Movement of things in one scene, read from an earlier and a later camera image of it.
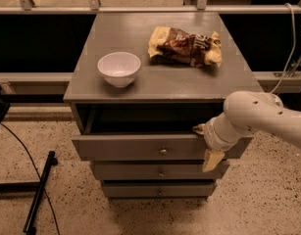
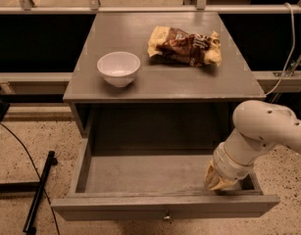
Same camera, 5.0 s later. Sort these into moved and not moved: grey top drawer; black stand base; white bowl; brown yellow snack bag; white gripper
Moved: grey top drawer; white gripper
Not moved: brown yellow snack bag; white bowl; black stand base
